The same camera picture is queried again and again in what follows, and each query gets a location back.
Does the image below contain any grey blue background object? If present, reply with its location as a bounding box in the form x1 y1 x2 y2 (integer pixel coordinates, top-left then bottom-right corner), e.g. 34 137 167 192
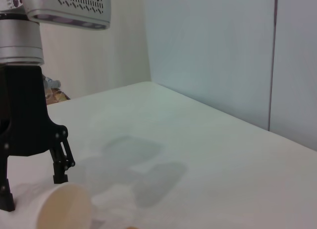
42 74 62 90

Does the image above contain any brown background object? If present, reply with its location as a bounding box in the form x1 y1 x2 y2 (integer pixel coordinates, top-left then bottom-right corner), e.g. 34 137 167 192
46 87 72 106

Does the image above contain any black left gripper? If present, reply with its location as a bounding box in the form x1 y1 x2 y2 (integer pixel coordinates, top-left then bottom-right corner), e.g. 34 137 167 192
0 64 76 185

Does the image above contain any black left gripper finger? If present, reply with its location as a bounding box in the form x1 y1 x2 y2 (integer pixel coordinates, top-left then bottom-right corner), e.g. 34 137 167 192
0 155 16 212

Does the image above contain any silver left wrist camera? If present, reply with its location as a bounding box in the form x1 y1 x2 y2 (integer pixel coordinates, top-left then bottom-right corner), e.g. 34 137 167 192
19 0 111 31

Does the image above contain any white paper cup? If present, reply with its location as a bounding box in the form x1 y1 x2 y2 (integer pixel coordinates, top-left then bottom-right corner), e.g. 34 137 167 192
32 182 93 229

